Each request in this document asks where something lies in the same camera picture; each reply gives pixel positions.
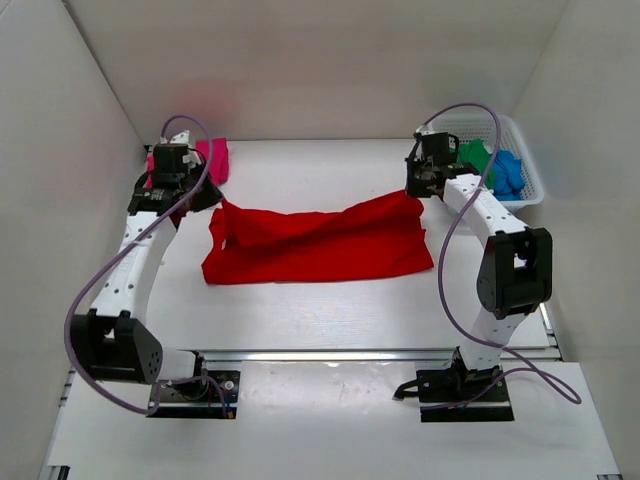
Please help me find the red t-shirt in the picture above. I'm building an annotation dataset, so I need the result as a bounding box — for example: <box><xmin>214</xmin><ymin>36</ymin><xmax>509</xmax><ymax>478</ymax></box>
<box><xmin>201</xmin><ymin>191</ymin><xmax>434</xmax><ymax>285</ymax></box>

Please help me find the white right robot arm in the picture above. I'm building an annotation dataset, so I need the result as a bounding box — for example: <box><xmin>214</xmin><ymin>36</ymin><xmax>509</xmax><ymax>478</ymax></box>
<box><xmin>406</xmin><ymin>130</ymin><xmax>552</xmax><ymax>401</ymax></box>

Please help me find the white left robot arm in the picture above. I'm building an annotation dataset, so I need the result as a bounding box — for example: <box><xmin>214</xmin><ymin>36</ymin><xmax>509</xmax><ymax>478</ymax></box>
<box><xmin>70</xmin><ymin>131</ymin><xmax>222</xmax><ymax>398</ymax></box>

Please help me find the crumpled green t-shirt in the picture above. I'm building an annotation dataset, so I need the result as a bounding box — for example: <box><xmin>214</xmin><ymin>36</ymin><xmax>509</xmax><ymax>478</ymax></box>
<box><xmin>458</xmin><ymin>138</ymin><xmax>491</xmax><ymax>175</ymax></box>

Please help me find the folded pink t-shirt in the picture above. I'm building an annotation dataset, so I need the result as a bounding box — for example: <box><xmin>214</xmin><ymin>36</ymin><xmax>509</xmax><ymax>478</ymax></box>
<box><xmin>146</xmin><ymin>138</ymin><xmax>229</xmax><ymax>188</ymax></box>

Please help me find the white plastic mesh basket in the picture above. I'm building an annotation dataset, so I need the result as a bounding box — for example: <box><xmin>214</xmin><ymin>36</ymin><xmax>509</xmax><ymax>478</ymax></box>
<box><xmin>429</xmin><ymin>112</ymin><xmax>544</xmax><ymax>213</ymax></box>

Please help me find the crumpled blue t-shirt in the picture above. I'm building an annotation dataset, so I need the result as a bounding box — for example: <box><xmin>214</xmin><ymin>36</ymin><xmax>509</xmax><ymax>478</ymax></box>
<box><xmin>490</xmin><ymin>150</ymin><xmax>525</xmax><ymax>201</ymax></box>

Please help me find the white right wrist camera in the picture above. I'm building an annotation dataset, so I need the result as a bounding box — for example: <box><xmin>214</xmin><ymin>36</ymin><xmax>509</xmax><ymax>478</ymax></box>
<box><xmin>414</xmin><ymin>124</ymin><xmax>437</xmax><ymax>139</ymax></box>

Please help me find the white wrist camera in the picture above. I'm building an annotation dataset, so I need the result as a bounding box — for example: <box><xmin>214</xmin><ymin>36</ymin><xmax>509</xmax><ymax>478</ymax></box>
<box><xmin>414</xmin><ymin>124</ymin><xmax>437</xmax><ymax>139</ymax></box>
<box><xmin>159</xmin><ymin>130</ymin><xmax>195</xmax><ymax>149</ymax></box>

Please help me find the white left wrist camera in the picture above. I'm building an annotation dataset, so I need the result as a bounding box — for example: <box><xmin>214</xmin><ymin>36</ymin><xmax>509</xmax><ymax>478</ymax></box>
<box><xmin>159</xmin><ymin>130</ymin><xmax>195</xmax><ymax>149</ymax></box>

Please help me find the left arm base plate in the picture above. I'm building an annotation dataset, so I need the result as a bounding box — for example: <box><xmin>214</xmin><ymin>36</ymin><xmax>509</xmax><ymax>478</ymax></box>
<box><xmin>149</xmin><ymin>362</ymin><xmax>241</xmax><ymax>420</ymax></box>

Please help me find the aluminium table edge rail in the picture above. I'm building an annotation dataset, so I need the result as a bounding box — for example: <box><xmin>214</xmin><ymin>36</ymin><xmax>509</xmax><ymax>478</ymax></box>
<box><xmin>194</xmin><ymin>348</ymin><xmax>561</xmax><ymax>365</ymax></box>

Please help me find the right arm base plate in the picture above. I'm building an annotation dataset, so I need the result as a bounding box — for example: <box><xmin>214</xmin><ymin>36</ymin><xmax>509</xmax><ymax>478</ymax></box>
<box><xmin>393</xmin><ymin>368</ymin><xmax>515</xmax><ymax>423</ymax></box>

